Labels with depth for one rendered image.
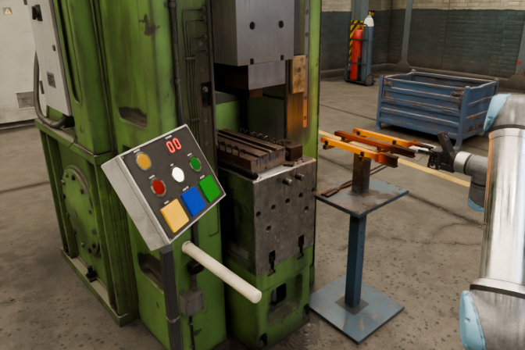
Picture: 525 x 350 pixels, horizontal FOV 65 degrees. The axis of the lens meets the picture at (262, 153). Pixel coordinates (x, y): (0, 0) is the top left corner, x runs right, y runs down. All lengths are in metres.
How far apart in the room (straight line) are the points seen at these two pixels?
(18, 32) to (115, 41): 4.81
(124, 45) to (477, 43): 8.59
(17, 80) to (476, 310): 6.24
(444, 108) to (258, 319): 3.80
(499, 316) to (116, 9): 1.67
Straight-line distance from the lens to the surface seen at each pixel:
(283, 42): 1.71
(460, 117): 5.16
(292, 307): 2.20
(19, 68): 6.67
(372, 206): 1.98
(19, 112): 6.76
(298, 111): 2.03
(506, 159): 1.34
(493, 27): 9.66
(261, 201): 1.71
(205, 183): 1.36
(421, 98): 5.38
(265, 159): 1.74
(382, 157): 1.82
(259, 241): 1.79
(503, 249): 1.27
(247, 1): 1.58
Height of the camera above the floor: 1.57
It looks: 19 degrees down
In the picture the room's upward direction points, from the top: 1 degrees counter-clockwise
